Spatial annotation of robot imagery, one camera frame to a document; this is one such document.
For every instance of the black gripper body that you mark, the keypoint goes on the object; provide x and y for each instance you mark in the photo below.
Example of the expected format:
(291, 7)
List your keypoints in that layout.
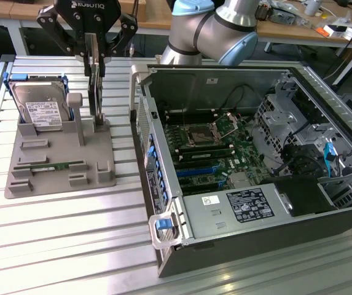
(88, 15)

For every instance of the green graphics card black fan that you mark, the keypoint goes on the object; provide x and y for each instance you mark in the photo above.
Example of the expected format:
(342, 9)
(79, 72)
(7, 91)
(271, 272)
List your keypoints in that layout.
(95, 92)

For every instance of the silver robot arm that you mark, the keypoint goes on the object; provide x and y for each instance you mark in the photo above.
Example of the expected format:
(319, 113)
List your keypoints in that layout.
(188, 37)

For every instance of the hard disk with blue carrier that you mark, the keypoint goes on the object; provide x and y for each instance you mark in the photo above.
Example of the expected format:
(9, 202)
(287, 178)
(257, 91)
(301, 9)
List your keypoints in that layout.
(40, 101)

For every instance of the thin metal locking lever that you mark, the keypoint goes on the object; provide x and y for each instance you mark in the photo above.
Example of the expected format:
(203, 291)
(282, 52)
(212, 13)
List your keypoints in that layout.
(184, 116)

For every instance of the black RAM slot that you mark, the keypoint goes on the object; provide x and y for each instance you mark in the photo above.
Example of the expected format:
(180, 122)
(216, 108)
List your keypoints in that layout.
(191, 120)
(189, 114)
(204, 149)

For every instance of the blue card retention clip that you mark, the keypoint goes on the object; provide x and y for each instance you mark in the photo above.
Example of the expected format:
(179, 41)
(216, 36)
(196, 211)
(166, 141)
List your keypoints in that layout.
(154, 163)
(151, 151)
(158, 174)
(163, 194)
(161, 184)

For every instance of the CPU socket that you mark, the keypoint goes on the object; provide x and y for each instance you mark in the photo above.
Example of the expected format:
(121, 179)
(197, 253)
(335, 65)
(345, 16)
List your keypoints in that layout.
(200, 135)

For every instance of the brown metal device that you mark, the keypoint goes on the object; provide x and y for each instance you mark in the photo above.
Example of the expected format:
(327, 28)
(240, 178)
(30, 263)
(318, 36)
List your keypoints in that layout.
(263, 13)

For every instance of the metal socket cover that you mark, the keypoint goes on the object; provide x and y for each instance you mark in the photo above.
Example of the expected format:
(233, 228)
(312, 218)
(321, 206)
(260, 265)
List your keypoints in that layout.
(228, 124)

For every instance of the green RAM stick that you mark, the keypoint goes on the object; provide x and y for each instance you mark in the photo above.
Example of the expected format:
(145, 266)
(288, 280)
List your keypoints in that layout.
(56, 166)

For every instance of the dark RAM stick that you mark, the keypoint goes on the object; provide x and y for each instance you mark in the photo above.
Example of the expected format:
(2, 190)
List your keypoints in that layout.
(206, 155)

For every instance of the blue expansion slot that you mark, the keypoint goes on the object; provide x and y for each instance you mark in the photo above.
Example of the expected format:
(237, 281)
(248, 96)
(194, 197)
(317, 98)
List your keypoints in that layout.
(194, 172)

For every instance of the grey parts rack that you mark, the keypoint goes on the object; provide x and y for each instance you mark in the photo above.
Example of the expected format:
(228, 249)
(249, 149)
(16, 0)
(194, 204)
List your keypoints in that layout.
(56, 184)

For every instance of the metal disk bay cage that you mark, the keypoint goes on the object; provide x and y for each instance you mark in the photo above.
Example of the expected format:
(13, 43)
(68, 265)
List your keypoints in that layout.
(274, 123)

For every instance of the green motherboard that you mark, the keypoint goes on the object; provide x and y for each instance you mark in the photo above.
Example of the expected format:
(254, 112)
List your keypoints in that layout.
(249, 153)

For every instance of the long black expansion slot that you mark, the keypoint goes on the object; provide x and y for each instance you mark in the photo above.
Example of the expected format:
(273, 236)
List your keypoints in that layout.
(200, 188)

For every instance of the white bottle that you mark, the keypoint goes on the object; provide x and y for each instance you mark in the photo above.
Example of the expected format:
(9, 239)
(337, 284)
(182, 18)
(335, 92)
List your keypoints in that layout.
(311, 7)

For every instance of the silver chipset heatsink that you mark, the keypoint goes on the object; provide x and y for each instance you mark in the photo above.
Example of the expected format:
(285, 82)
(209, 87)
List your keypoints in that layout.
(240, 179)

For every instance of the blue case latch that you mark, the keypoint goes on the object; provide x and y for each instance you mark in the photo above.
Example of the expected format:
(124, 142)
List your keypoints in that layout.
(162, 223)

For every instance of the orange and white box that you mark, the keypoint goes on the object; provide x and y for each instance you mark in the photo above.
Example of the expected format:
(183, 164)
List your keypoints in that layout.
(332, 30)

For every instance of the grey power supply unit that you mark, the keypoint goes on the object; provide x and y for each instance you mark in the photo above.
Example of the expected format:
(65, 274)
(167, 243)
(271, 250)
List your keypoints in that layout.
(206, 221)

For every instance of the black plastic air shroud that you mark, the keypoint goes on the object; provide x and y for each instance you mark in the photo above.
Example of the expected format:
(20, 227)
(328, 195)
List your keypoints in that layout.
(301, 196)

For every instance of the open grey PC case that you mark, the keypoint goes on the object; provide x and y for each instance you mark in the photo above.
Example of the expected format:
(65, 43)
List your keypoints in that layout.
(255, 255)

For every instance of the wooden desk white frame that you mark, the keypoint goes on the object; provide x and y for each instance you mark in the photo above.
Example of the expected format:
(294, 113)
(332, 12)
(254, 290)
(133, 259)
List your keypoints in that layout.
(286, 30)
(10, 12)

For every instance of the grey case locating bracket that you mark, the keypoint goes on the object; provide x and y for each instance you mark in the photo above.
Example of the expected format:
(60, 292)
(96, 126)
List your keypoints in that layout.
(139, 72)
(152, 236)

